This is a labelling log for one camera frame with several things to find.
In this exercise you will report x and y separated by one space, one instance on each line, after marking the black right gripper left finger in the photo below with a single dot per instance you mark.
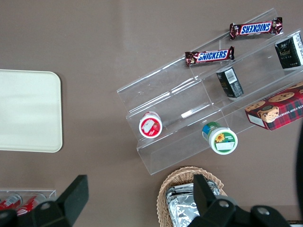
59 210

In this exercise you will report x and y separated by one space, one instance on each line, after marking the red lid yogurt cup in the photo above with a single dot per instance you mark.
150 126

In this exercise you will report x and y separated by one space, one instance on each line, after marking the small black carton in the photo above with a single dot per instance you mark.
229 82
288 50

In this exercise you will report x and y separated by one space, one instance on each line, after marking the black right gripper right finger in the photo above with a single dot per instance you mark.
213 210

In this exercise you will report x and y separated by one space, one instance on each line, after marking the Snickers chocolate bar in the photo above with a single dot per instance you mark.
209 56
256 28

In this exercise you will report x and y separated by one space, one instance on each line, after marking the red tartan cookie box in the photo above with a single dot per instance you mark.
279 111

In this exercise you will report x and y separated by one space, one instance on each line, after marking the green lid yogurt cup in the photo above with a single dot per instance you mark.
222 140

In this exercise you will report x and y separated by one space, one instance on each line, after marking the oval light wicker basket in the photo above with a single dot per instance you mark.
163 189

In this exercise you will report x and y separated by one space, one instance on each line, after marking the silver foil pack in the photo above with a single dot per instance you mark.
168 194
182 210

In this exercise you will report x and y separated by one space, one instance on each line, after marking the clear acrylic bottle rack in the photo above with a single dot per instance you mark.
53 192

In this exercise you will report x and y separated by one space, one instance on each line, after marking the cream rectangular tray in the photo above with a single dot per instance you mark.
28 111

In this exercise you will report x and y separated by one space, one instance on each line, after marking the clear acrylic step shelf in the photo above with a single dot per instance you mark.
170 94

